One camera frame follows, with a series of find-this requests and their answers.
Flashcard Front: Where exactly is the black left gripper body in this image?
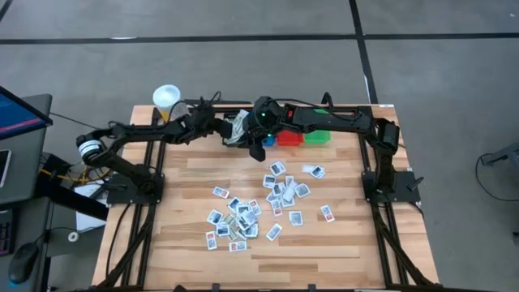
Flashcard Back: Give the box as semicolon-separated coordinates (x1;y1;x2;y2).
189;118;219;139

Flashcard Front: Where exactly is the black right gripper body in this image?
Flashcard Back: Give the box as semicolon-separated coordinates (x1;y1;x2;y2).
247;120;269;164

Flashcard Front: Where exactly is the black slotted plastic basket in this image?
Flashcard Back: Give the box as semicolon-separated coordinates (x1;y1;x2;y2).
221;111;247;148

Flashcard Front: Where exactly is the red slotted plastic basket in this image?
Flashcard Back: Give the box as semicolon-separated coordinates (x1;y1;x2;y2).
275;111;304;147

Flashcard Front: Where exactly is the white wipes canister yellow label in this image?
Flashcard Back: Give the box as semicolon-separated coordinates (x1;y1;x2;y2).
152;84;190;122

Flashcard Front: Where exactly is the green slotted plastic basket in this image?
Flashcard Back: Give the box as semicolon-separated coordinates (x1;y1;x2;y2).
302;108;332;146

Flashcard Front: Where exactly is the white paper sheet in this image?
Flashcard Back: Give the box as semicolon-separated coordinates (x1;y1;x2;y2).
75;180;108;233

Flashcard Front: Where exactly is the black diagonal support beam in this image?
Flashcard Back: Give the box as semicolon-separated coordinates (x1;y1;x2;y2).
38;153;110;222

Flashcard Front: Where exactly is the laptop with blue screen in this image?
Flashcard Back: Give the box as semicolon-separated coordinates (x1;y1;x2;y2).
0;93;54;206

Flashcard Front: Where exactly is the monitor with blue screen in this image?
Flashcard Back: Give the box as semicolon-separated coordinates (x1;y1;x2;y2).
0;84;55;141

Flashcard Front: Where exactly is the smartphone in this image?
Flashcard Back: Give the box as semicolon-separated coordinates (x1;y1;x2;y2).
0;148;13;190

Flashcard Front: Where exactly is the black computer mouse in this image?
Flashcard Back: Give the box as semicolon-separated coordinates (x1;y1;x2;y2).
7;242;41;285

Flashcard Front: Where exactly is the black keyboard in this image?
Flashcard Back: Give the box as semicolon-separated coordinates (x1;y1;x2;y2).
0;208;16;256

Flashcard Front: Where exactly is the grey stand foot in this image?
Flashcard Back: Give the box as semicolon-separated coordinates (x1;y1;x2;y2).
480;141;519;167

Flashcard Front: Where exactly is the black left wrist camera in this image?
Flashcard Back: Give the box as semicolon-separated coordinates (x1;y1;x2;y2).
196;103;216;122

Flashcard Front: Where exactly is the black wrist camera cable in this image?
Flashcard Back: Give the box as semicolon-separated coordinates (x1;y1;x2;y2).
166;91;223;123
275;97;366;122

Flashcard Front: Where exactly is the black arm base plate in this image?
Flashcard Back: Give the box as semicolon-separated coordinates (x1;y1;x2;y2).
106;172;165;205
361;170;425;204

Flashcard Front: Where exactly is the thin black cable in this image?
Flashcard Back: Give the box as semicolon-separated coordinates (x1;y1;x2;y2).
50;111;118;135

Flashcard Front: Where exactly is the black cable along frame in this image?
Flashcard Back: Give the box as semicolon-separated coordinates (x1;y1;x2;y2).
105;202;135;281

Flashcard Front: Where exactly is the black floor cable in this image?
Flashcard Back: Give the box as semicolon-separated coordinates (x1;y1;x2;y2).
474;152;519;203

